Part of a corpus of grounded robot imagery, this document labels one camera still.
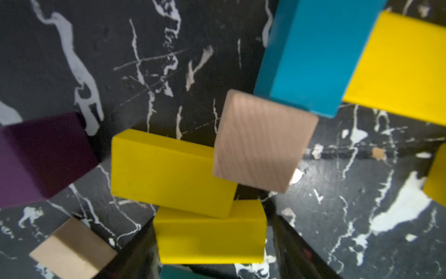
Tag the small teal block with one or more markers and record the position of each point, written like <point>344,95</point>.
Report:
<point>313,50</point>

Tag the purple small block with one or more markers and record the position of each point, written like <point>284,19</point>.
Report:
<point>41,157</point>

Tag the teal long block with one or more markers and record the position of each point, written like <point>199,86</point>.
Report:
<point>171,272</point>

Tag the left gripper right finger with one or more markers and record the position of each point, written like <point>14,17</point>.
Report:
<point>295,258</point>

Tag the natural wood block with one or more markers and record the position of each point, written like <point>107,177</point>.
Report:
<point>73,251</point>

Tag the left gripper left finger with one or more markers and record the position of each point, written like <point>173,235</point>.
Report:
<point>137,260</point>

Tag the small natural wood cube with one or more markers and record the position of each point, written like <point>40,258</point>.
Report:
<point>260,143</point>

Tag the yellow square block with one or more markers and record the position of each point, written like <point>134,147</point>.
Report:
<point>199,221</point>

